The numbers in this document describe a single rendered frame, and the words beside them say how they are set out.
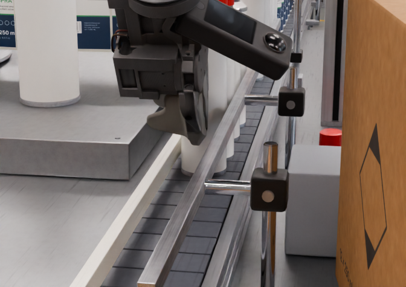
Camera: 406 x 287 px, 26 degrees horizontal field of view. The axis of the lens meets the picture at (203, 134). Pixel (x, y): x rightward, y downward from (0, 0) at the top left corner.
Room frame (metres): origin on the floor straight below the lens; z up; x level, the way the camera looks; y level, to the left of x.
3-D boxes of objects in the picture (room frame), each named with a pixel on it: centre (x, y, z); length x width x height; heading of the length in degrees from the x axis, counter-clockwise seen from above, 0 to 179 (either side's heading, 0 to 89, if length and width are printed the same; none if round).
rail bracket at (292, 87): (0.98, -0.08, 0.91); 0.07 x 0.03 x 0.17; 81
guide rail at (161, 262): (1.03, -0.05, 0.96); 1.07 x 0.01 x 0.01; 171
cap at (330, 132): (1.18, -0.18, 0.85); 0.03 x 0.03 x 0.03
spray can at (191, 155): (0.95, 0.00, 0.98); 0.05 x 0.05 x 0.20
